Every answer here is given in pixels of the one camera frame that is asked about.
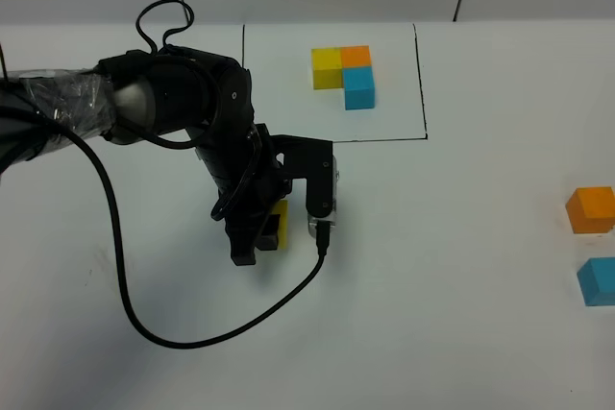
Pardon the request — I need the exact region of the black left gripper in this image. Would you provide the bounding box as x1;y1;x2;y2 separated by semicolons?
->
196;123;289;266

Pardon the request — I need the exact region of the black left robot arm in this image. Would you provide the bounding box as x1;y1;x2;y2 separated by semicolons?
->
1;46;291;266

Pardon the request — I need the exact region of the blue template block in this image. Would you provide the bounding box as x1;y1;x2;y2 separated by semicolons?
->
343;66;376;110

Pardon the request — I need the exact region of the yellow template block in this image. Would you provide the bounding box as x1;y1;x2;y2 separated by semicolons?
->
311;47;343;90

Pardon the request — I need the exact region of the orange template block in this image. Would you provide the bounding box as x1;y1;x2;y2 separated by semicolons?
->
340;45;372;69

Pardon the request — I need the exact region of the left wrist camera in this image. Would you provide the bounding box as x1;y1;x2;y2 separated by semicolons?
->
271;133;341;239

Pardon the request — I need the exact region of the black left camera cable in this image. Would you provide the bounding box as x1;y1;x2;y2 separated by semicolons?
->
0;107;332;350

